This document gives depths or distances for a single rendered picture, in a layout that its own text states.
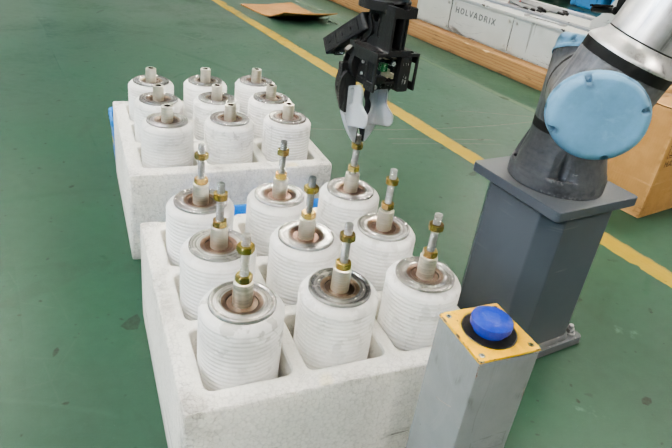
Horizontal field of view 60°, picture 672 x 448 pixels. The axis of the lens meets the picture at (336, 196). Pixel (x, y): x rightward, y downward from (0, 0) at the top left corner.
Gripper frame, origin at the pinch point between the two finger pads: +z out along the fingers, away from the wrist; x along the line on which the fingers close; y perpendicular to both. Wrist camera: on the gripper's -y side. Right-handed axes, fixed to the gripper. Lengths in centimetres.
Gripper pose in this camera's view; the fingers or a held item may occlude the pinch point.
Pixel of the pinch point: (356, 131)
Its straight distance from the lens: 89.8
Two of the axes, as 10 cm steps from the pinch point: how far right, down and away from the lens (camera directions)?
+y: 5.0, 4.5, -7.4
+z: -1.2, 8.8, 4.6
